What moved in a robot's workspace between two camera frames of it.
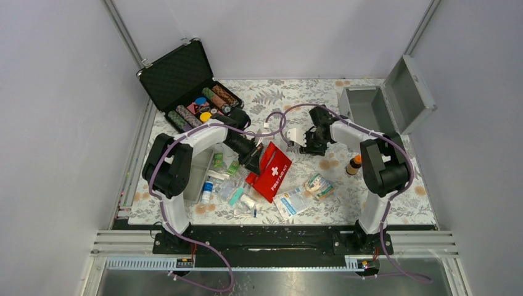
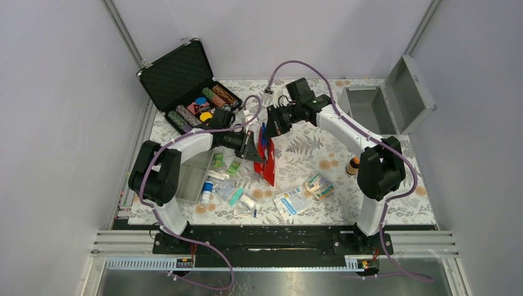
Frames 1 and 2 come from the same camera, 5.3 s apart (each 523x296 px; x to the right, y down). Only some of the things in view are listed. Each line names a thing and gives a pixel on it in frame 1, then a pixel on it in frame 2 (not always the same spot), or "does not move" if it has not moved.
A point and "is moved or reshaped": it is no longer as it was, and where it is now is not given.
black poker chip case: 181,84 does not move
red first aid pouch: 274,164 is moved or reshaped
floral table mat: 300,163 does not move
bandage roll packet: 319,186 does not move
